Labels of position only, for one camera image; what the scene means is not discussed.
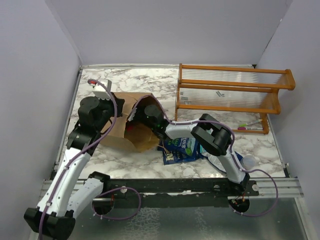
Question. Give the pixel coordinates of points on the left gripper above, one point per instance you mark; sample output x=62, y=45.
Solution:
x=119, y=102

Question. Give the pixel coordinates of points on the brown paper bag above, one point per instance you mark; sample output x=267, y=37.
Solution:
x=141, y=138

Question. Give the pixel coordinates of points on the Kettle sea salt vinegar chips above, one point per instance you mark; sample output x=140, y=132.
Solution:
x=171, y=155

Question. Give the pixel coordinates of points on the blue white snack bag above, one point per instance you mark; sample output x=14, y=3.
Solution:
x=213, y=161

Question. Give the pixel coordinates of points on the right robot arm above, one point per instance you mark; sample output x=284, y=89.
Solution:
x=216, y=138

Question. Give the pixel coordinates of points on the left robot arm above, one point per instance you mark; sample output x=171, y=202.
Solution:
x=56, y=213

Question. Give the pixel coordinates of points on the red snack packet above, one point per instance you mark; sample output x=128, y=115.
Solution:
x=129, y=128

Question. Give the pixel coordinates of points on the pink marker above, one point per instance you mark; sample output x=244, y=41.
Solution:
x=250, y=128

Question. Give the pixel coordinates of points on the green marker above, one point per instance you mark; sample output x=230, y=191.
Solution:
x=251, y=123

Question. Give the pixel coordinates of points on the wooden shelf rack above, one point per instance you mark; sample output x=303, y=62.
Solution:
x=246, y=90

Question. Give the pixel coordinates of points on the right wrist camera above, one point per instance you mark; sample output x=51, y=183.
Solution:
x=132, y=114

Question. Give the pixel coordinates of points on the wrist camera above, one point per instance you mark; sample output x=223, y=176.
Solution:
x=99, y=91
x=132, y=114

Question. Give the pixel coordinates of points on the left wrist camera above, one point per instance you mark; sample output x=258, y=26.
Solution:
x=99, y=91

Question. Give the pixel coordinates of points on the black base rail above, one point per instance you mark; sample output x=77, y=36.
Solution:
x=168, y=193

